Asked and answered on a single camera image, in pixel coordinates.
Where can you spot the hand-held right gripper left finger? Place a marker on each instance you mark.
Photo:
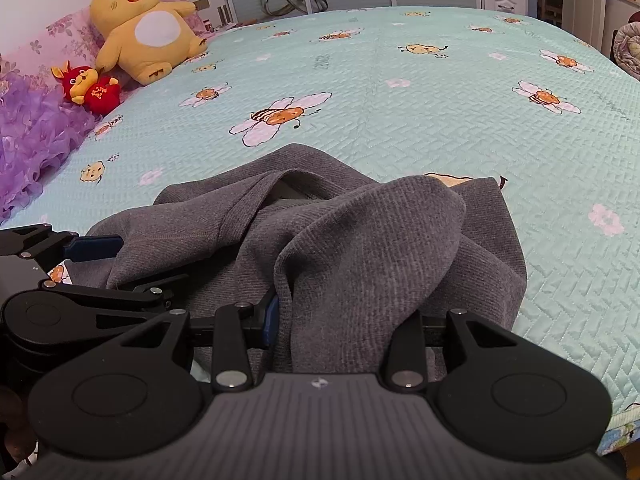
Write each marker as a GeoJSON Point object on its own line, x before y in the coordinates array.
{"type": "Point", "coordinates": [270, 322]}

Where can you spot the yellow plush toy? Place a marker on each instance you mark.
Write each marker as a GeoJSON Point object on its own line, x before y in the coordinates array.
{"type": "Point", "coordinates": [145, 30]}

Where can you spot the wooden chair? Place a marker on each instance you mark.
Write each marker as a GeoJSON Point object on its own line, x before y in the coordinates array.
{"type": "Point", "coordinates": [552, 10]}

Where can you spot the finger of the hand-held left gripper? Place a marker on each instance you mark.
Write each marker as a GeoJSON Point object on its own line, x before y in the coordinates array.
{"type": "Point", "coordinates": [125, 299]}
{"type": "Point", "coordinates": [92, 249]}

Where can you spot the grey sweater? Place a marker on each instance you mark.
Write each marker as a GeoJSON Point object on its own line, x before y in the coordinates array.
{"type": "Point", "coordinates": [350, 250]}

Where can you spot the red plush toy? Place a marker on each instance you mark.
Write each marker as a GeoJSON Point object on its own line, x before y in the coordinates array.
{"type": "Point", "coordinates": [92, 90]}

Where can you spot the doll with purple ruffled dress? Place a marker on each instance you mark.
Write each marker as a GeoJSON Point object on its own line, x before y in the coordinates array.
{"type": "Point", "coordinates": [30, 135]}

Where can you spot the white room door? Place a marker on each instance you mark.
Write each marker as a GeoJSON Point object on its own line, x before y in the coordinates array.
{"type": "Point", "coordinates": [590, 5]}

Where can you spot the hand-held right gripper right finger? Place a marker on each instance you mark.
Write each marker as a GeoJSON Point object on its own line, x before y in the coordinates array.
{"type": "Point", "coordinates": [407, 340]}

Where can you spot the rolled floral quilt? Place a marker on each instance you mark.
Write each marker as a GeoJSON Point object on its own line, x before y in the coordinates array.
{"type": "Point", "coordinates": [629, 50]}

